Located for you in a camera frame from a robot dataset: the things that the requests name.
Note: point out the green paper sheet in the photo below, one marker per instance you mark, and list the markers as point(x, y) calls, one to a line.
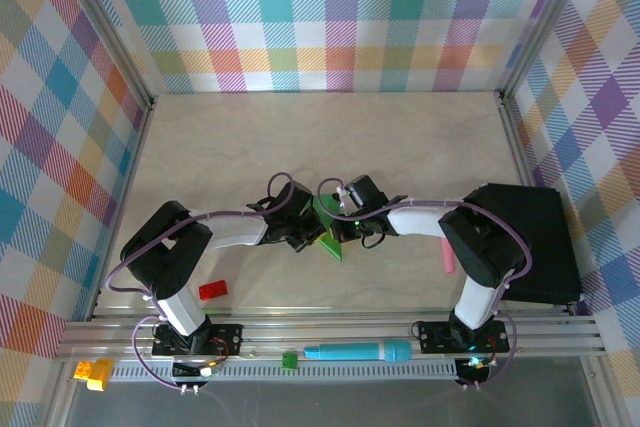
point(334, 249)

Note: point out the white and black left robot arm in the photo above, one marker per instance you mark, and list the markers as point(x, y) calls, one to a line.
point(165, 257)

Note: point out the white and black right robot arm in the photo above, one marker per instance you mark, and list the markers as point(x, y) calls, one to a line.
point(480, 247)

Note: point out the pink marker pen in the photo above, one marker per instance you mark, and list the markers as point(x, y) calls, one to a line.
point(449, 259)

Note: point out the red toy brick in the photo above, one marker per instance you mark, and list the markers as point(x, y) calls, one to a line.
point(213, 290)

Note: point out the teal marker pen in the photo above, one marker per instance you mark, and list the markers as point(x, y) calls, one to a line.
point(350, 351)

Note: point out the small green toy brick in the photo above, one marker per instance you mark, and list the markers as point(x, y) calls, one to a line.
point(289, 361)

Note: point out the yellow toy brick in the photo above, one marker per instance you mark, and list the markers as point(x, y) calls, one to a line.
point(101, 374)

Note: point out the orange toy brick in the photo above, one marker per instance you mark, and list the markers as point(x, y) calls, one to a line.
point(82, 372)

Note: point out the aluminium frame cross rail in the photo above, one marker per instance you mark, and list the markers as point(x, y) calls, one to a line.
point(325, 329)

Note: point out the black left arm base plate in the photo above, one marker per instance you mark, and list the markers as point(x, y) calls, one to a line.
point(227, 339)

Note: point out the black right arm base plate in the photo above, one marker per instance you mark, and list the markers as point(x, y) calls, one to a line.
point(435, 337)

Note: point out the aluminium table side rail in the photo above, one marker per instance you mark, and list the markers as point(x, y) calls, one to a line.
point(515, 142)
point(119, 217)

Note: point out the aluminium frame post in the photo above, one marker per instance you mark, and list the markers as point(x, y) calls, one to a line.
point(112, 27)
point(543, 22)

